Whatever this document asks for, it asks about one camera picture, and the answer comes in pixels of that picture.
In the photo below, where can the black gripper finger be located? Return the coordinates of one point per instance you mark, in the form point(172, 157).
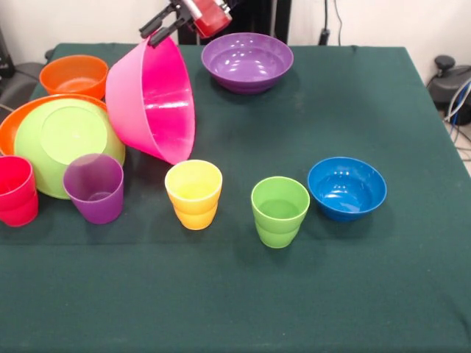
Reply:
point(158, 22)
point(165, 35)

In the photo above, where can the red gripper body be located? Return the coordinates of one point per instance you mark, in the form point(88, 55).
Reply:
point(213, 18)

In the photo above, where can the purple bowl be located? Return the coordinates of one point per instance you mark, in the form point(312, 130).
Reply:
point(246, 59)

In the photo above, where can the large pink bowl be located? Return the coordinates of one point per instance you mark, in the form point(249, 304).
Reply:
point(129, 103)

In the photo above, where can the large orange bowl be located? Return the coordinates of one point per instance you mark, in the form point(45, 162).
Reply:
point(11, 125)

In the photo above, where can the green bowl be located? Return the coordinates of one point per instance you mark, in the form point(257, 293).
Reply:
point(37, 165)

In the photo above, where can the small orange bowl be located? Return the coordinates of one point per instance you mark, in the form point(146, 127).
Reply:
point(73, 73)

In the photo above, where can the yellow cup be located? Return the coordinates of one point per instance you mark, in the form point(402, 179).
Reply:
point(193, 217)

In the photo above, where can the purple cup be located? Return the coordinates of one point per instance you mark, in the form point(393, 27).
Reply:
point(96, 206)

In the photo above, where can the blue bowl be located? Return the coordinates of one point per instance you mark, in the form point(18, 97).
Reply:
point(346, 191)

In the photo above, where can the green cup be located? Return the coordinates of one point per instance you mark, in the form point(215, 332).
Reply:
point(277, 228)

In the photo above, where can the pink cup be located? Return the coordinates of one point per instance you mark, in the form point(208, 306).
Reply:
point(16, 209)

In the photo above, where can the dark green tablecloth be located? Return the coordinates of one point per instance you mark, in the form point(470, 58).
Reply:
point(221, 294)

